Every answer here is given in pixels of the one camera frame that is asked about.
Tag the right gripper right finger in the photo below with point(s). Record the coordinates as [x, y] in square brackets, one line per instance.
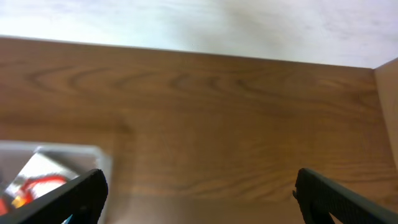
[321, 200]

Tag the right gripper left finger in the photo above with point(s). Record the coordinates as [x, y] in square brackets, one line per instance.
[80, 201]

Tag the clear plastic container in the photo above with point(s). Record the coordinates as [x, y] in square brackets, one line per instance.
[80, 158]

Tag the white and blue box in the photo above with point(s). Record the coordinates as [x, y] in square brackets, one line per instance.
[31, 165]

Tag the red handled pliers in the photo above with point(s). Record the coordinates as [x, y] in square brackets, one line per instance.
[24, 190]

